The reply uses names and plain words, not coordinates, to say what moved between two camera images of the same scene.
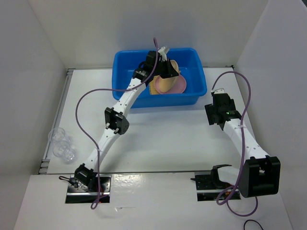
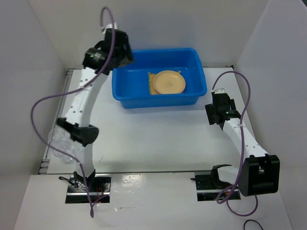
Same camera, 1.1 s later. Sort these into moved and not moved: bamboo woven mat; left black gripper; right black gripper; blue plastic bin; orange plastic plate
Moved: orange plastic plate; left black gripper
Not moved: blue plastic bin; right black gripper; bamboo woven mat
